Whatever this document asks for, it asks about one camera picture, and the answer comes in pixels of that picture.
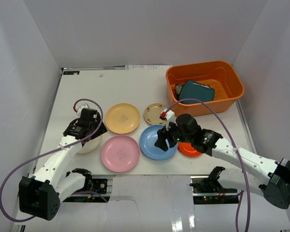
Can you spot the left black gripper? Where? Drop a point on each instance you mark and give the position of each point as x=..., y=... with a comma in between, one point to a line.
x=99, y=128

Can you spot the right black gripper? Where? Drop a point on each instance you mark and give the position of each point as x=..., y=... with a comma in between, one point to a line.
x=162, y=135

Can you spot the blue round plate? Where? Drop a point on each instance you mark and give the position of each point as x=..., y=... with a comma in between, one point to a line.
x=148, y=138

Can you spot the cream round plate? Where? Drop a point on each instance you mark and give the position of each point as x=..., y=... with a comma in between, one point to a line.
x=90, y=145

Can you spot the black floral square plate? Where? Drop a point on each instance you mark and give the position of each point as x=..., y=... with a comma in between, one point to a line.
x=178, y=88

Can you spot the teal square plate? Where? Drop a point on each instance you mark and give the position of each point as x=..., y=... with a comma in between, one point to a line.
x=195, y=90

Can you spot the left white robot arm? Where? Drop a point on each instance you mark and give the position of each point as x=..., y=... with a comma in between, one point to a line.
x=42, y=194

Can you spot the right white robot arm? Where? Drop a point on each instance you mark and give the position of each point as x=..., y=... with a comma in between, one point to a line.
x=251, y=173

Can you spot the orange plastic bin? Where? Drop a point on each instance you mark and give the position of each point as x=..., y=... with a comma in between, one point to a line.
x=218, y=75

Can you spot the small orange round plate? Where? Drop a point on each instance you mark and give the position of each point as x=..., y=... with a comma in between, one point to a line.
x=188, y=150

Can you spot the yellow round plate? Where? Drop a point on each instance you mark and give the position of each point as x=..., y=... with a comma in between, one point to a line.
x=122, y=118

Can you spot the pink round plate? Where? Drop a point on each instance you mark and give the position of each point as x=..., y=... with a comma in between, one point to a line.
x=120, y=153

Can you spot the small beige patterned plate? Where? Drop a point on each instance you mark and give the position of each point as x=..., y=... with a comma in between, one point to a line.
x=152, y=114

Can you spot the white paper sheet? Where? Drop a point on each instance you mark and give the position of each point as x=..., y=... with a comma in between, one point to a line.
x=147, y=67

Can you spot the black label sticker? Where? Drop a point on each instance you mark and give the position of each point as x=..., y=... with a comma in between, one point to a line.
x=71, y=73

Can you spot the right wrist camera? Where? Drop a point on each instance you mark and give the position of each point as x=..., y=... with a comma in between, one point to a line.
x=168, y=116

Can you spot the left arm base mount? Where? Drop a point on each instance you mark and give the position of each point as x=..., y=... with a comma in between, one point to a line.
x=95, y=192

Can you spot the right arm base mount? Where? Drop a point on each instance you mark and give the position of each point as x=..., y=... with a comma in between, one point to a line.
x=207, y=190

